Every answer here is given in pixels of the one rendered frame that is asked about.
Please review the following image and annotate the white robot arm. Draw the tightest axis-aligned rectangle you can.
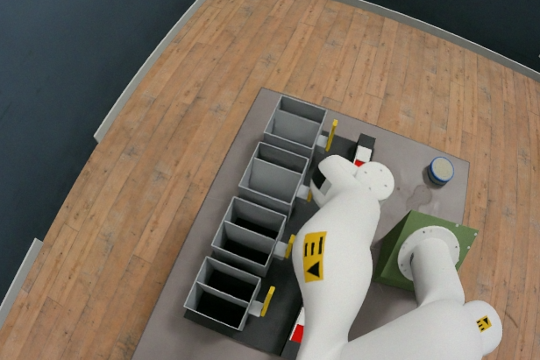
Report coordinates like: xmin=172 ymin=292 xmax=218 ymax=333
xmin=292 ymin=155 xmax=502 ymax=360

